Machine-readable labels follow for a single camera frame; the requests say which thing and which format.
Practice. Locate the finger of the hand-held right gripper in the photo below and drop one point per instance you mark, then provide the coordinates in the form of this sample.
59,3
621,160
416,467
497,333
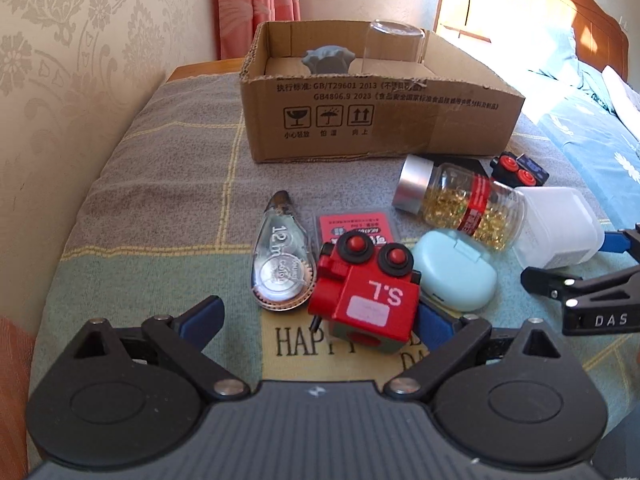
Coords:
617,242
550,280

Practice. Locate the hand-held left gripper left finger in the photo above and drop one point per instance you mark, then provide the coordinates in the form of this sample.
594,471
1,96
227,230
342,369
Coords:
205,317

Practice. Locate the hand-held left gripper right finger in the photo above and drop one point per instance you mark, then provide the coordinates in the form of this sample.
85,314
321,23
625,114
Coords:
432,327

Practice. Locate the white plastic bottle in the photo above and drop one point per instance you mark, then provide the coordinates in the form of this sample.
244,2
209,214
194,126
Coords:
560,225

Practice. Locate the mint green earbuds case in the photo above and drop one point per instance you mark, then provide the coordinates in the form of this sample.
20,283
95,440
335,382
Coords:
455,275

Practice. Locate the clear correction tape dispenser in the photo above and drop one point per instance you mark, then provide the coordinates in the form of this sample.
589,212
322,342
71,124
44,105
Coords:
280,265

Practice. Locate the capsule bottle with silver cap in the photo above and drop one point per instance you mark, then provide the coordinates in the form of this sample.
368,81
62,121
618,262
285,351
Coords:
460,200

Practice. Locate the red card pack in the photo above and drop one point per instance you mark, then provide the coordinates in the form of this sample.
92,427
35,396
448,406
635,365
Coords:
355,225

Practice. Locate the brown cardboard box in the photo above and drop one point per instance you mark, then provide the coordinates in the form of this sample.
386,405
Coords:
380,120

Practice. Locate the black toy cube red buttons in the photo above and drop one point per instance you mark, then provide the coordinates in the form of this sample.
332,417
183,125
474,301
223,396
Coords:
520,170

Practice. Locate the bed with blue bedding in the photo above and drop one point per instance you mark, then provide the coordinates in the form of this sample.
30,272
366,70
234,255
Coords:
585,130

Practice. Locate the white pillow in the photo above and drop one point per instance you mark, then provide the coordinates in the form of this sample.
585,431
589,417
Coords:
622,92

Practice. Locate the orange cloth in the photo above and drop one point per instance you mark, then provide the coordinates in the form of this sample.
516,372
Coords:
12,385

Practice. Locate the wooden table edge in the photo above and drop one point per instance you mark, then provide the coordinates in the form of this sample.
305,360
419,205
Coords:
200,69

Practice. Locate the clear glass jar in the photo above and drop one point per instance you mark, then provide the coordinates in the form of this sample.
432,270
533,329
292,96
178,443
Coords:
394,42

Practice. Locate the grey-blue plastic object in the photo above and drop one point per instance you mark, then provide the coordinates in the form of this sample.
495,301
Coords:
327,60

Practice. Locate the pink patterned curtain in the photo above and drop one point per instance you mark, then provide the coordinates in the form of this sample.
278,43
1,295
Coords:
255,5

